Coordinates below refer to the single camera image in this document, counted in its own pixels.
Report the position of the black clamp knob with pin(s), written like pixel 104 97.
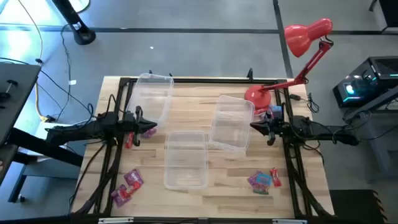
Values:
pixel 12 82

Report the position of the grey computer stand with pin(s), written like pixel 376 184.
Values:
pixel 384 149

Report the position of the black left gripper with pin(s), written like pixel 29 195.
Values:
pixel 136 124

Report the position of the black table clamp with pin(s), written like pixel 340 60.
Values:
pixel 249 74

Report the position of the black cabinet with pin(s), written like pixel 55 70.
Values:
pixel 392 12

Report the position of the black floor stand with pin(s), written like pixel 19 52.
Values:
pixel 81 34

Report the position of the clear plastic container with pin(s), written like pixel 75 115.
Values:
pixel 231 124
pixel 152 93
pixel 186 161

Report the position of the blue candy packet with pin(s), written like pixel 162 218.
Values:
pixel 263 179

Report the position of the black mat with yellow stripes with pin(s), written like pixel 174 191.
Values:
pixel 351 207

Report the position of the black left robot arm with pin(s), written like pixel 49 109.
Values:
pixel 81 129

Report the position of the black metal table frame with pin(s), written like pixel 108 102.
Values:
pixel 192 81

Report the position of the grey desk with black legs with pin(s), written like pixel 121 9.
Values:
pixel 21 102

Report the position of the black computer tower with lights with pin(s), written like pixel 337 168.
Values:
pixel 382 67

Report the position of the white paper tag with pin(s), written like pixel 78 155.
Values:
pixel 72 82

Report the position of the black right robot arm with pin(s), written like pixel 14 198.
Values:
pixel 326 132

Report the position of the white metal bracket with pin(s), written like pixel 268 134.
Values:
pixel 115 220
pixel 289 221

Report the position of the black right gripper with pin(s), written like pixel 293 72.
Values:
pixel 273 127

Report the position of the red desk lamp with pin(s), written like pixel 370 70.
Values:
pixel 300 35

